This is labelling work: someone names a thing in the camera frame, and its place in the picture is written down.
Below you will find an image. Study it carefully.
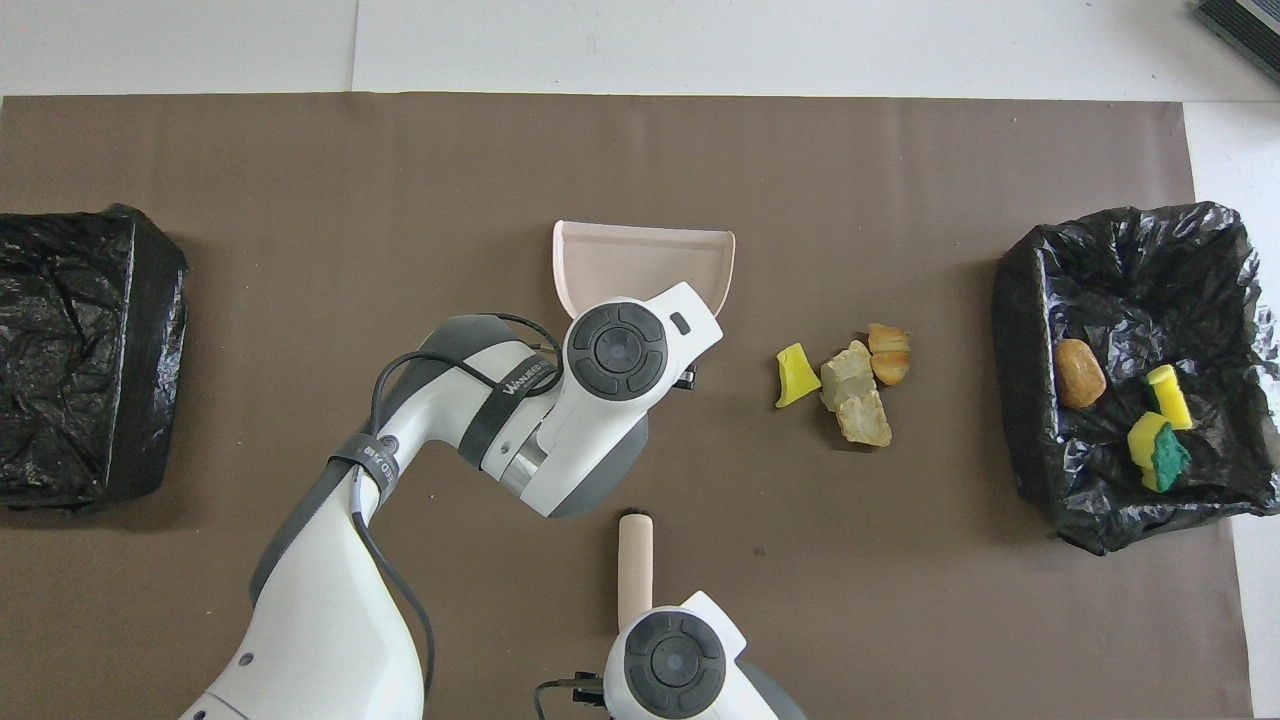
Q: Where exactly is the small yellow sponge wedge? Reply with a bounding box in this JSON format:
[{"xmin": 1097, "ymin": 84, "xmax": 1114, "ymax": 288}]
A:
[{"xmin": 775, "ymin": 343, "xmax": 823, "ymax": 409}]

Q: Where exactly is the beige brush with black bristles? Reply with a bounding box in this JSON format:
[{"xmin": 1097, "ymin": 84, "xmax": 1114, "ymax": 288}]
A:
[{"xmin": 617, "ymin": 512, "xmax": 655, "ymax": 631}]

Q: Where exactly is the beige plastic dustpan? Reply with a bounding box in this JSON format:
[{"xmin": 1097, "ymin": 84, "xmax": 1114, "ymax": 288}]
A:
[{"xmin": 553, "ymin": 220, "xmax": 736, "ymax": 321}]

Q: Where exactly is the pale grey-green foam chunk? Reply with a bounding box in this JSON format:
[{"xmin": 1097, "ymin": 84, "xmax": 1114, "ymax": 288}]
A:
[{"xmin": 820, "ymin": 340, "xmax": 879, "ymax": 413}]

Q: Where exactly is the orange striped foam chunk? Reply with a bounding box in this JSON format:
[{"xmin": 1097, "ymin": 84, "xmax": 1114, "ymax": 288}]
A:
[{"xmin": 867, "ymin": 322, "xmax": 912, "ymax": 387}]

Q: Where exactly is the brown bread roll shaped sponge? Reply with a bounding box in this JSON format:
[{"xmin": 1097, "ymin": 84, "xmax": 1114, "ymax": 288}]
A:
[{"xmin": 1055, "ymin": 338, "xmax": 1108, "ymax": 409}]

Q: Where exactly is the yellow sponge block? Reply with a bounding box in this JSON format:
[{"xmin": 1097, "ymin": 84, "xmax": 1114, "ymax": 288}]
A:
[{"xmin": 1146, "ymin": 365, "xmax": 1194, "ymax": 431}]

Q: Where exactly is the green and yellow sponge piece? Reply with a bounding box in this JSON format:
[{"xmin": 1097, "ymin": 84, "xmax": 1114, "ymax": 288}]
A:
[{"xmin": 1127, "ymin": 412, "xmax": 1193, "ymax": 493}]

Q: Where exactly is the bin lined with black bag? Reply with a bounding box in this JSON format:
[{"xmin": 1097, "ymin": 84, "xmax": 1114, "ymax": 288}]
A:
[
  {"xmin": 992, "ymin": 202, "xmax": 1280, "ymax": 557},
  {"xmin": 0, "ymin": 204, "xmax": 189, "ymax": 513}
]

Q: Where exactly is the brown paper table mat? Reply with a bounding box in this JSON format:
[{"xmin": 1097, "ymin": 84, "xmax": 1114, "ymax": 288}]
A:
[{"xmin": 0, "ymin": 93, "xmax": 1256, "ymax": 720}]

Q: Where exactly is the black ribbed device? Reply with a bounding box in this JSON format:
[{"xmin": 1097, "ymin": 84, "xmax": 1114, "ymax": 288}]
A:
[{"xmin": 1195, "ymin": 0, "xmax": 1280, "ymax": 84}]

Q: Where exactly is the black cable along right arm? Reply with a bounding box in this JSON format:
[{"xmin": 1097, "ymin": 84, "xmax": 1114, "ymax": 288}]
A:
[{"xmin": 535, "ymin": 678, "xmax": 601, "ymax": 720}]

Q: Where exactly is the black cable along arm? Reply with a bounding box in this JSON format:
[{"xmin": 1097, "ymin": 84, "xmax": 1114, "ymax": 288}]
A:
[
  {"xmin": 535, "ymin": 678, "xmax": 601, "ymax": 720},
  {"xmin": 352, "ymin": 313, "xmax": 567, "ymax": 693}
]

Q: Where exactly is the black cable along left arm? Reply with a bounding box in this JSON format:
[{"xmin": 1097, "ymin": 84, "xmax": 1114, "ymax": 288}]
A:
[{"xmin": 352, "ymin": 313, "xmax": 567, "ymax": 693}]

